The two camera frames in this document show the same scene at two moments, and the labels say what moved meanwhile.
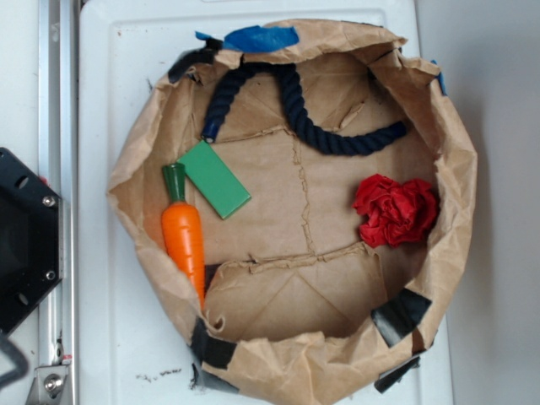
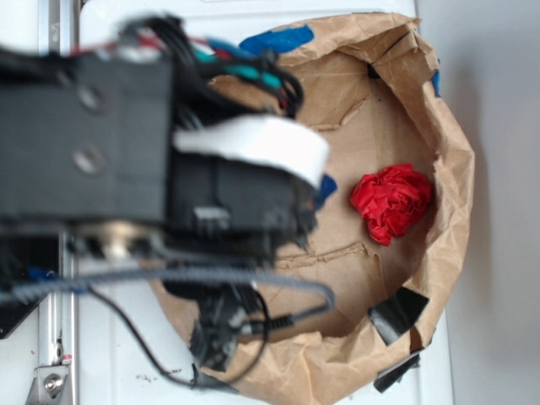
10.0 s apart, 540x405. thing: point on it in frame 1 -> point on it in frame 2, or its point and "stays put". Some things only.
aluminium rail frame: (59, 169) stays put
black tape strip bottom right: (392, 375) stays put
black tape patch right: (399, 315) stays put
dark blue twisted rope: (231, 83) -> (328, 186)
